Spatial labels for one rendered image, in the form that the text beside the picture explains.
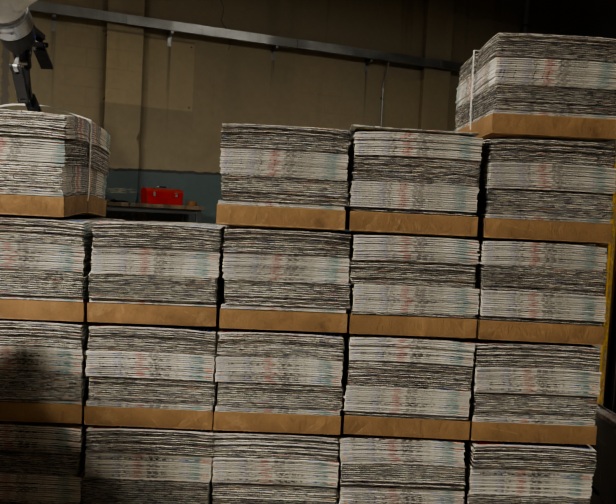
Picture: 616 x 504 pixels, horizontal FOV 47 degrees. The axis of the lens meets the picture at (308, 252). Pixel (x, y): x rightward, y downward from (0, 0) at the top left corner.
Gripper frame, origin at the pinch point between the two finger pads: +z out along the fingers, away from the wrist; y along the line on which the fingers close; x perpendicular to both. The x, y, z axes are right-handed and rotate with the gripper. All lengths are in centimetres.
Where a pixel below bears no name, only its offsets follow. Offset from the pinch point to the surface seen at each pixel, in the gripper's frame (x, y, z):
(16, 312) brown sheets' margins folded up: 4, 56, 7
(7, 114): 1.4, 19.9, -15.7
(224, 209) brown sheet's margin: 48, 34, -5
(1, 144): -0.1, 24.9, -11.6
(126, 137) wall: -124, -343, 527
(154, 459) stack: 35, 84, 23
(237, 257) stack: 52, 43, 1
